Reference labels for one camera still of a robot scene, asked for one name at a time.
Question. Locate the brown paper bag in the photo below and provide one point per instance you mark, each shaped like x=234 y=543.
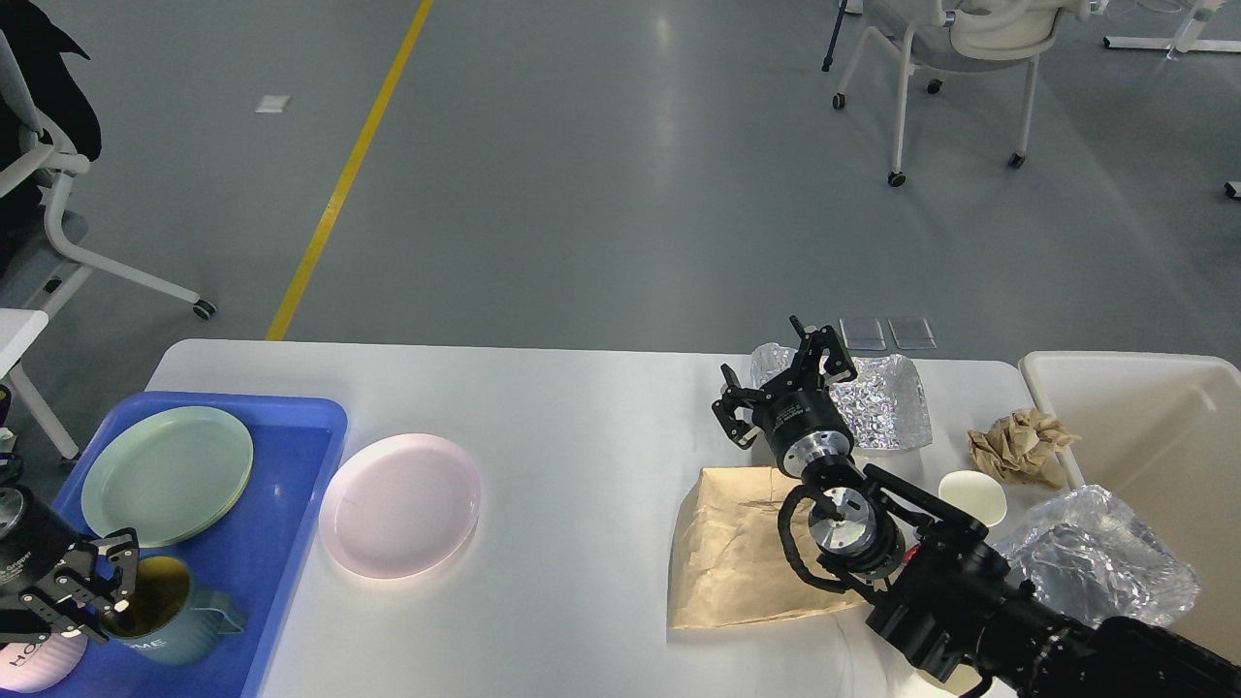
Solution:
x=726 y=563

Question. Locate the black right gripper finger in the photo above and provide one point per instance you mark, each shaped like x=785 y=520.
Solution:
x=733 y=398
x=820 y=361

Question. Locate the foil tray in plastic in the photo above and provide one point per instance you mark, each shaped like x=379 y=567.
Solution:
x=1090 y=557

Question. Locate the light green plate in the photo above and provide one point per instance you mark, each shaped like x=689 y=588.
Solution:
x=170 y=476

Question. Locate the pink plate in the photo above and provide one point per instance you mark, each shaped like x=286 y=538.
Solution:
x=400 y=507

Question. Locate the pink HOME mug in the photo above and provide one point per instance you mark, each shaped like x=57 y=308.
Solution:
x=30 y=668

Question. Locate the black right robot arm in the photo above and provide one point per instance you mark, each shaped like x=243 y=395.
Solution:
x=939 y=592

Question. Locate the white paper on floor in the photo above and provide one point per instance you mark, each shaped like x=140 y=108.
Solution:
x=273 y=104

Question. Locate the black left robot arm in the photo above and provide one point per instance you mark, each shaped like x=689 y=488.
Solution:
x=54 y=579

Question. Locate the teal mug yellow inside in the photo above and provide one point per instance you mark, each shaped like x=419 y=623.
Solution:
x=171 y=617

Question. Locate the white paper cup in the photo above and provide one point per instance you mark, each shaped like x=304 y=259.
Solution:
x=975 y=493
x=906 y=681

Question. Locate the left floor socket plate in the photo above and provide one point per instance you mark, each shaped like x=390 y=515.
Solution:
x=863 y=334

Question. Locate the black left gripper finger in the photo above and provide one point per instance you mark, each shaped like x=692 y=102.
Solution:
x=102 y=575
x=69 y=609

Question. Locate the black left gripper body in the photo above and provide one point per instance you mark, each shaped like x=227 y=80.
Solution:
x=34 y=539

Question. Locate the crumpled aluminium foil sheet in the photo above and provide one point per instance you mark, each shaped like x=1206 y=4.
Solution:
x=883 y=408

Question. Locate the crumpled brown paper ball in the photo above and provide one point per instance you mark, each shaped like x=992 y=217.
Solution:
x=1023 y=448

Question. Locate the floor socket plate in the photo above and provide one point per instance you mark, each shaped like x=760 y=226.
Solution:
x=912 y=333
x=863 y=334

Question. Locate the white table base far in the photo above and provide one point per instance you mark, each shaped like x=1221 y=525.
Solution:
x=1187 y=37

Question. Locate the white office chair right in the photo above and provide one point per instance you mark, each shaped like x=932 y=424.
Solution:
x=961 y=37

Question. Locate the right floor socket plate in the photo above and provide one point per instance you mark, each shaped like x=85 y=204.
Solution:
x=912 y=333

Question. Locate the blue plastic tray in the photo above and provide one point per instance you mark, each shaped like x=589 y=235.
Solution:
x=254 y=554

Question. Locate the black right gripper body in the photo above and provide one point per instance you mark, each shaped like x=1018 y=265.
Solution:
x=808 y=436

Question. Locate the black jacket on chair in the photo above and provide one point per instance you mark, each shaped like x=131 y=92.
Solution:
x=38 y=46

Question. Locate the beige plastic bin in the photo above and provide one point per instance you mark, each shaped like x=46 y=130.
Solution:
x=1162 y=431

